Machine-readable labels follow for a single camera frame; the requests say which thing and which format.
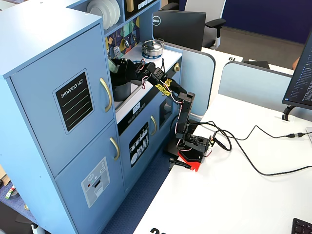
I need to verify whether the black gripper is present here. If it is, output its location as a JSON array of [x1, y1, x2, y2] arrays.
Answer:
[[111, 58, 150, 86]]

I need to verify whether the red robot base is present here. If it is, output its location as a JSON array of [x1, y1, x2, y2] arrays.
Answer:
[[177, 150, 204, 173]]

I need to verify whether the dark gray pot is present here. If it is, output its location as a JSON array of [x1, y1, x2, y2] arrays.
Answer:
[[111, 81, 132, 102]]

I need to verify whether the silver pot with lid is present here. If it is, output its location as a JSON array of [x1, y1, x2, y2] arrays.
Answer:
[[141, 39, 164, 56]]

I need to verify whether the white plate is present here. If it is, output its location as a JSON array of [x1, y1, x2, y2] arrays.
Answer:
[[112, 0, 121, 24], [104, 0, 116, 27], [86, 0, 110, 30]]

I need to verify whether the black Dell monitor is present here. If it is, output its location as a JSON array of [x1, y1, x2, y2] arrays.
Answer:
[[151, 10, 207, 52]]

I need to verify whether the rounded light blue desk partition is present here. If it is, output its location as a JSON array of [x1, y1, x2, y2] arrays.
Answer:
[[168, 43, 216, 117]]

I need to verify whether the blue toy kitchen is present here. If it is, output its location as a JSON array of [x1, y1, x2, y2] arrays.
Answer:
[[0, 0, 183, 234]]

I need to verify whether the fridge door with shopping list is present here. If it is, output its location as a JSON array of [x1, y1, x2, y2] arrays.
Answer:
[[9, 23, 116, 178]]

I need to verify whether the white office chair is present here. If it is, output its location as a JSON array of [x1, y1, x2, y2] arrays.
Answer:
[[160, 0, 227, 49]]

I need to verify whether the dishwasher door with dish sticker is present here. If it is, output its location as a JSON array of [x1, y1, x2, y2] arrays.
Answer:
[[118, 103, 163, 193]]

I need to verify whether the fridge door with ice dispenser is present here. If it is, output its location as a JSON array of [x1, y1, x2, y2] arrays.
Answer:
[[55, 120, 126, 234]]

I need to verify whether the long light blue desk partition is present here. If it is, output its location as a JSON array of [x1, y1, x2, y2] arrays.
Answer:
[[218, 60, 312, 122]]

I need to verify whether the black monitor stand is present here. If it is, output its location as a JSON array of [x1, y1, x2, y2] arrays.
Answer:
[[282, 105, 297, 120]]

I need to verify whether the monitor with dark screen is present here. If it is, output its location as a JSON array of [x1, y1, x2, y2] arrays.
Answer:
[[282, 29, 312, 110]]

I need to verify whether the black keyboard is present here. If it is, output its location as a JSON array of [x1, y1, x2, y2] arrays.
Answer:
[[291, 217, 312, 234]]

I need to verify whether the long gold fridge handle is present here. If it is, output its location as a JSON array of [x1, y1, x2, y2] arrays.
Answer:
[[99, 77, 113, 113]]

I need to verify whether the gold dishwasher door handle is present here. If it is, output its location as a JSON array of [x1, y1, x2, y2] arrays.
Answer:
[[150, 115, 158, 137]]

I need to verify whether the short gold fridge handle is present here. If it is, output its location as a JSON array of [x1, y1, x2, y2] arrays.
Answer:
[[109, 136, 120, 161]]

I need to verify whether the thick black power cable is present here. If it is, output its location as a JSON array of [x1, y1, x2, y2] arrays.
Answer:
[[192, 120, 312, 176]]

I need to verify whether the black USB cable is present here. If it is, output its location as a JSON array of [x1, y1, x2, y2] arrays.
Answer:
[[212, 125, 312, 152]]

